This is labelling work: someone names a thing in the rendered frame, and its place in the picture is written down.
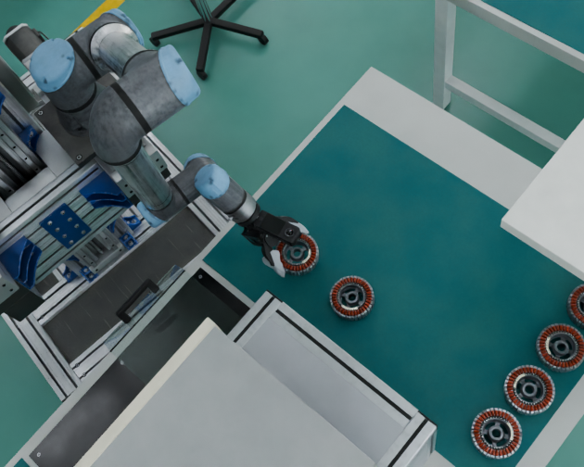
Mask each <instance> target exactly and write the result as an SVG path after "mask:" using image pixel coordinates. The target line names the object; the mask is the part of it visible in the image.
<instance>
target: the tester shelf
mask: <svg viewBox="0 0 584 467"><path fill-rule="evenodd" d="M227 336H228V337H229V338H230V339H232V340H233V341H234V342H235V343H236V344H237V345H239V346H240V347H241V348H242V349H243V350H245V351H246V352H247V353H248V355H249V356H251V357H252V358H253V359H254V360H255V361H257V362H258V363H259V364H260V365H261V366H262V367H264V368H265V369H266V370H267V371H268V372H270V373H271V374H272V375H273V376H274V377H275V378H277V379H278V380H279V381H280V382H281V383H282V384H284V385H285V386H286V387H287V388H288V389H290V390H291V391H292V392H293V393H294V394H295V395H297V396H298V397H299V398H300V399H301V400H303V401H304V402H305V403H306V404H307V405H308V406H310V407H311V408H312V409H313V410H314V411H316V412H317V413H318V414H319V415H320V416H321V417H323V418H324V419H325V420H326V421H327V422H328V423H330V424H331V425H332V426H333V427H334V428H336V429H337V430H338V432H339V433H340V434H342V435H343V436H344V437H345V438H347V439H348V440H349V441H350V442H351V443H352V444H353V445H355V446H356V447H357V448H358V449H359V450H361V451H362V452H363V453H364V454H365V455H367V456H368V457H369V458H370V459H371V460H372V461H374V462H375V464H376V466H377V467H408V466H409V465H410V464H411V463H412V461H413V460H414V458H415V457H416V456H417V454H418V453H419V452H420V451H421V449H422V448H423V447H424V445H425V444H426V443H427V441H428V440H429V439H430V437H431V436H432V435H433V434H434V433H435V432H436V431H437V430H438V425H437V424H435V423H434V422H433V421H431V420H430V419H429V418H428V417H426V416H425V415H424V414H423V413H422V412H421V411H419V410H418V409H417V408H416V407H414V406H413V405H412V404H411V403H409V402H408V401H407V400H406V399H404V398H403V397H402V396H400V395H399V394H398V393H397V392H395V391H394V390H393V389H392V388H390V387H389V386H388V385H386V384H385V383H384V382H383V381H381V380H380V379H379V378H378V377H376V376H375V375H374V374H373V373H371V372H370V371H369V370H367V369H366V368H365V367H364V366H362V365H361V364H360V363H359V362H358V361H356V360H355V359H354V358H353V357H352V356H351V355H349V354H348V353H347V352H346V351H344V350H343V349H342V348H341V347H339V346H338V345H337V344H335V343H334V342H333V341H332V340H330V339H329V338H328V337H327V336H325V335H324V334H323V333H321V332H320V331H319V330H318V329H316V328H315V327H314V326H313V325H311V324H310V323H309V322H307V321H306V320H305V319H304V318H302V317H301V316H300V315H299V314H297V313H296V312H295V311H294V310H292V309H291V308H290V307H289V306H288V305H287V304H286V303H284V302H283V301H282V300H281V299H280V298H278V297H277V296H276V295H274V294H273V293H272V292H271V291H269V290H268V289H267V290H266V292H265V293H264V294H263V295H262V296H261V297H260V299H259V300H258V301H257V302H256V303H255V304H254V305H253V306H252V308H251V309H250V310H249V311H248V312H247V313H246V315H245V316H244V317H243V318H242V319H241V320H240V321H239V323H238V324H237V325H236V326H235V327H234V328H233V330H232V331H231V332H230V333H229V334H228V335H227Z"/></svg>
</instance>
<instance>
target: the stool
mask: <svg viewBox="0 0 584 467"><path fill-rule="evenodd" d="M235 1H236V0H223V1H222V2H221V3H220V4H219V5H218V6H217V7H216V8H215V9H214V10H213V11H212V12H210V10H209V6H208V3H207V0H190V2H191V3H192V5H193V6H194V7H195V9H196V10H197V12H198V14H199V15H200V17H201V18H202V19H197V20H193V21H190V22H186V23H183V24H180V25H176V26H173V27H170V28H167V29H163V30H160V31H156V32H151V37H150V38H149V40H150V42H151V43H152V44H153V45H154V46H156V47H158V46H159V45H160V41H159V40H160V39H163V38H167V37H170V36H173V35H176V34H180V33H184V32H190V31H192V30H196V29H199V28H203V32H202V37H201V42H200V47H199V52H198V58H197V67H196V71H197V75H198V77H199V78H201V79H202V80H206V79H207V78H208V75H207V73H206V72H205V71H204V70H205V66H206V60H207V55H208V50H209V40H210V35H211V30H212V27H216V28H219V29H223V30H227V31H230V32H236V33H240V34H244V35H247V36H250V37H254V38H258V40H259V42H260V43H261V44H264V45H266V44H267V43H268V42H269V40H268V38H267V37H266V36H265V35H264V32H263V31H262V30H259V29H255V28H251V27H248V26H244V25H240V24H237V23H233V22H230V21H226V20H222V19H219V17H220V16H221V15H222V14H223V13H224V12H225V11H226V10H227V9H228V8H229V7H230V6H231V5H232V4H233V3H234V2H235Z"/></svg>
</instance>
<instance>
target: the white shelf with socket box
mask: <svg viewBox="0 0 584 467"><path fill-rule="evenodd" d="M501 227H502V228H503V229H504V230H506V231H507V232H509V233H510V234H512V235H514V236H515V237H517V238H518V239H520V240H522V241H523V242H525V243H526V244H528V245H529V246H531V247H533V248H534V249H536V250H537V251H539V252H540V253H541V254H543V255H544V256H546V257H547V258H549V259H551V260H552V261H554V262H555V263H557V264H559V265H560V266H562V267H563V268H565V269H566V270H568V271H570V272H571V273H573V274H574V275H576V276H577V277H578V278H580V279H581V280H583V281H584V119H583V120H582V122H581V123H580V124H579V125H578V126H577V128H576V129H575V130H574V131H573V132H572V133H571V134H570V136H569V137H568V138H567V139H566V141H565V142H564V143H563V144H562V146H561V147H560V148H559V149H558V151H557V152H556V153H555V154H554V156H553V157H552V158H551V159H550V161H549V162H548V163H547V164H546V166H545V167H544V168H543V169H542V171H541V172H540V173H539V174H538V176H537V177H536V178H535V179H534V181H533V182H532V183H531V184H530V185H529V187H528V188H527V189H526V191H525V192H524V193H523V194H522V195H521V196H520V197H519V198H518V199H517V201H516V202H515V203H514V205H513V206H512V207H511V208H510V210H509V211H508V212H507V213H506V214H505V216H504V217H503V218H502V219H501Z"/></svg>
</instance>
